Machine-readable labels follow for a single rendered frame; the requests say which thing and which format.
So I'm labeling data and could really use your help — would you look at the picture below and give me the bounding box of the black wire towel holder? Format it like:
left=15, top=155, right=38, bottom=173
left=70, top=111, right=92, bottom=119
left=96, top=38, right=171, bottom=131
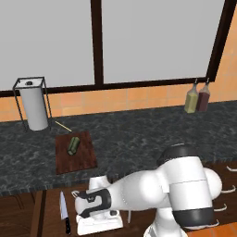
left=12, top=76, right=53, bottom=132

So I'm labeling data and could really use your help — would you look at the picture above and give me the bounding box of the dark brown cutting board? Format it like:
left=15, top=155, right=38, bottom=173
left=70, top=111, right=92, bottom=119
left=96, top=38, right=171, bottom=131
left=55, top=131, right=98, bottom=176

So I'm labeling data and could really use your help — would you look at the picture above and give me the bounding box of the dark red sauce bottle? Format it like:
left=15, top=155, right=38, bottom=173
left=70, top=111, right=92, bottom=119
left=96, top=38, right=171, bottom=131
left=196, top=80, right=212, bottom=113

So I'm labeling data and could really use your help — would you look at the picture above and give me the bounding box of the thin yellow stick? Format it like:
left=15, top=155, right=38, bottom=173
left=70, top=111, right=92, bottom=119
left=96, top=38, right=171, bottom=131
left=55, top=120, right=73, bottom=133

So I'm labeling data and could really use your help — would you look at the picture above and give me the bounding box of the dark framed window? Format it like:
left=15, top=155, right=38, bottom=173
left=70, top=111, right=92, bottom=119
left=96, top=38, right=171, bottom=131
left=0, top=0, right=237, bottom=98

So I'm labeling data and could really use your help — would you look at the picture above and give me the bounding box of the yellow-green oil bottle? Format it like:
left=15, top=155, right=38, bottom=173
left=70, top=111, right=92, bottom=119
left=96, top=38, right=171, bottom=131
left=183, top=82, right=199, bottom=115

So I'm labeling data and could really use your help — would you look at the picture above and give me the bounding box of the dark wood drawer stack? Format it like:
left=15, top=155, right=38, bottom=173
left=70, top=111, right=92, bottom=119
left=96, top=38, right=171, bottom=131
left=202, top=160, right=237, bottom=228

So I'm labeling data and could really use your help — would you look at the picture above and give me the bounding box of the open dark wood drawer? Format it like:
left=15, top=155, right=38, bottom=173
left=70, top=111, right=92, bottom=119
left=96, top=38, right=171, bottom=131
left=30, top=181, right=161, bottom=237

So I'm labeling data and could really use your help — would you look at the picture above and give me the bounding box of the black-handled kitchen knife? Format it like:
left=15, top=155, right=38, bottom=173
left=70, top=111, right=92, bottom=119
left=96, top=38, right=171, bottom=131
left=58, top=190, right=72, bottom=236

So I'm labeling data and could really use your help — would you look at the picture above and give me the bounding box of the green cucumber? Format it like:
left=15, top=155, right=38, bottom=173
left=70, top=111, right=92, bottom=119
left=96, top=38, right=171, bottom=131
left=67, top=136, right=81, bottom=156

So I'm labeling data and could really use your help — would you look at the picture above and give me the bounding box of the white paper towel roll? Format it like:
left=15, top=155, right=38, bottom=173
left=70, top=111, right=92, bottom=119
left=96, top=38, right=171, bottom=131
left=19, top=79, right=50, bottom=131

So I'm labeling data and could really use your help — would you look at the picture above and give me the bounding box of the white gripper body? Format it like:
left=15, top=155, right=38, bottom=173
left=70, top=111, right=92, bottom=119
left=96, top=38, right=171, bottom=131
left=76, top=212, right=125, bottom=236

